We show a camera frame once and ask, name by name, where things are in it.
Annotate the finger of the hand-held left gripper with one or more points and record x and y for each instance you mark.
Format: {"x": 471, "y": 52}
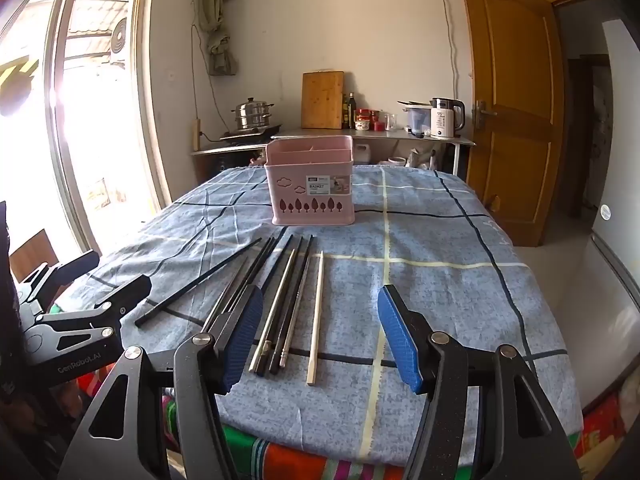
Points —
{"x": 80, "y": 262}
{"x": 135, "y": 287}

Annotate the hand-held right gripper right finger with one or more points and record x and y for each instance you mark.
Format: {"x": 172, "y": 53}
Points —
{"x": 397, "y": 330}

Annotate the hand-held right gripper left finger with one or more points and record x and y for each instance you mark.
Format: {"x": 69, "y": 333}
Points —
{"x": 245, "y": 330}

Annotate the silver metal chopstick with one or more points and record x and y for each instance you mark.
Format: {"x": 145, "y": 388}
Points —
{"x": 297, "y": 310}
{"x": 273, "y": 310}

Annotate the grey chopstick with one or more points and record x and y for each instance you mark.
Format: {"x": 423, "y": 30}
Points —
{"x": 227, "y": 295}

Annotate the light wooden chopstick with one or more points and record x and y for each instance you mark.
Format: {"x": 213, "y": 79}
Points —
{"x": 316, "y": 320}

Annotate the pink utensil basket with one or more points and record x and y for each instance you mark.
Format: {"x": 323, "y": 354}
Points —
{"x": 310, "y": 195}

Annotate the blue checked tablecloth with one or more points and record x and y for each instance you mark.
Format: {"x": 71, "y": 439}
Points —
{"x": 450, "y": 285}

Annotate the sliding glass window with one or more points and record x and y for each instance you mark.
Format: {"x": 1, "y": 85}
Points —
{"x": 75, "y": 110}

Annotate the low metal kitchen table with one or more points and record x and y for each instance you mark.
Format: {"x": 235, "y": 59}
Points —
{"x": 220, "y": 149}

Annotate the white bowl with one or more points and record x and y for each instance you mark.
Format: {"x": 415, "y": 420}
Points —
{"x": 396, "y": 161}

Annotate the plastic bag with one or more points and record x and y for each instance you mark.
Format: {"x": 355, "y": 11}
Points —
{"x": 419, "y": 158}

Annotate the white plastic jug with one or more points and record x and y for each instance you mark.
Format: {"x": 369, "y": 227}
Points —
{"x": 362, "y": 155}

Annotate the black induction cooker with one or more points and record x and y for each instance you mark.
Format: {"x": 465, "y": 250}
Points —
{"x": 250, "y": 134}

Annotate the tall metal kitchen table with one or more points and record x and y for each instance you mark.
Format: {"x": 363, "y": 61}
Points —
{"x": 400, "y": 137}

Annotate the clear glass cup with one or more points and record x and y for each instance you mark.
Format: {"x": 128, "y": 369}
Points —
{"x": 390, "y": 122}

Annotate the red jar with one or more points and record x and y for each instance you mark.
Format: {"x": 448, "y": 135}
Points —
{"x": 376, "y": 122}

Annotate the steel steamer pot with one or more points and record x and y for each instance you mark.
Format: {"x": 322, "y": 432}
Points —
{"x": 252, "y": 112}

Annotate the water filter pitcher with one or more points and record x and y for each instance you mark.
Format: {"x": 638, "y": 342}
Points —
{"x": 417, "y": 120}

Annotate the red-lidded jar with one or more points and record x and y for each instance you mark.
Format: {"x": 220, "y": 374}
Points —
{"x": 363, "y": 120}

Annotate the white electric kettle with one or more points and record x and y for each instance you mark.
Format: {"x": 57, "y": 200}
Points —
{"x": 444, "y": 120}

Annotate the dark oil bottle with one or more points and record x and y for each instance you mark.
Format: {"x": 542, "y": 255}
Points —
{"x": 352, "y": 112}
{"x": 345, "y": 115}

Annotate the white refrigerator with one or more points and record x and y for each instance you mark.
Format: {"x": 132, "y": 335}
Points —
{"x": 615, "y": 260}

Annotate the wooden cutting board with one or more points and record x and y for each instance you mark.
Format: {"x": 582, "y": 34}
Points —
{"x": 322, "y": 100}

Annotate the wooden door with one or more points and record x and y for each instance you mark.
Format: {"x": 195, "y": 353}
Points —
{"x": 510, "y": 110}

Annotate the beige curtain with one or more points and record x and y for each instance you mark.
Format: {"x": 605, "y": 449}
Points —
{"x": 217, "y": 20}

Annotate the wall power strip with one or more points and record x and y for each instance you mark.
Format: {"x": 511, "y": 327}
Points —
{"x": 196, "y": 135}

